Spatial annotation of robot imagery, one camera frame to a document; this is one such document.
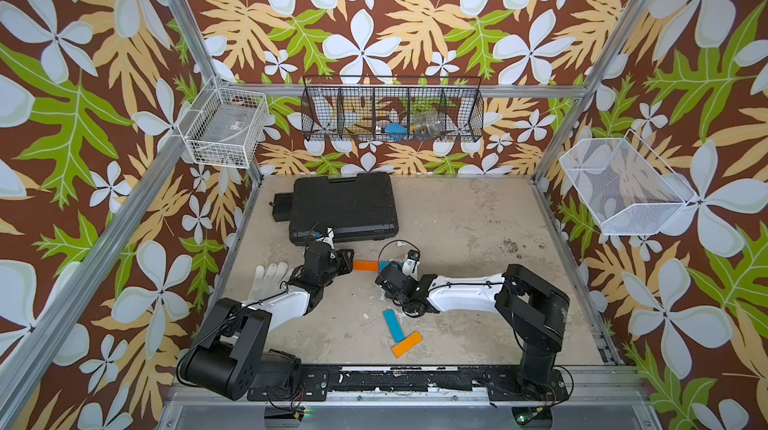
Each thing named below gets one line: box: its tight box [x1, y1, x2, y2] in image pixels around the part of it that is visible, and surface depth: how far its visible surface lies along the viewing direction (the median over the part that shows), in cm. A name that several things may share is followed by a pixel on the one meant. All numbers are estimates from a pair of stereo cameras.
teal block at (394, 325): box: [383, 308, 405, 343], surface depth 86 cm
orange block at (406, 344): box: [391, 331, 424, 359], surface depth 82 cm
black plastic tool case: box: [272, 172, 399, 246], surface depth 103 cm
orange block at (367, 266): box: [353, 260, 379, 272], surface depth 98 cm
